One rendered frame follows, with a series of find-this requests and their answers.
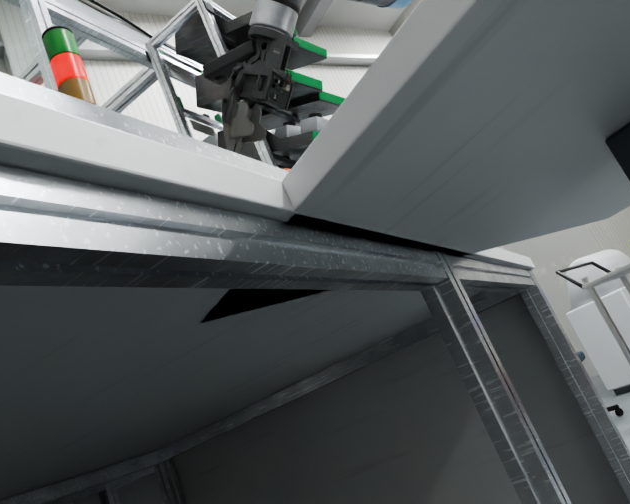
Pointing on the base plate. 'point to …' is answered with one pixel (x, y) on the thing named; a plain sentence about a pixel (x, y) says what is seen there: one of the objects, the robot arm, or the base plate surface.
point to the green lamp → (59, 43)
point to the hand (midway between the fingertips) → (230, 147)
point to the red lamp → (67, 67)
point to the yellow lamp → (78, 87)
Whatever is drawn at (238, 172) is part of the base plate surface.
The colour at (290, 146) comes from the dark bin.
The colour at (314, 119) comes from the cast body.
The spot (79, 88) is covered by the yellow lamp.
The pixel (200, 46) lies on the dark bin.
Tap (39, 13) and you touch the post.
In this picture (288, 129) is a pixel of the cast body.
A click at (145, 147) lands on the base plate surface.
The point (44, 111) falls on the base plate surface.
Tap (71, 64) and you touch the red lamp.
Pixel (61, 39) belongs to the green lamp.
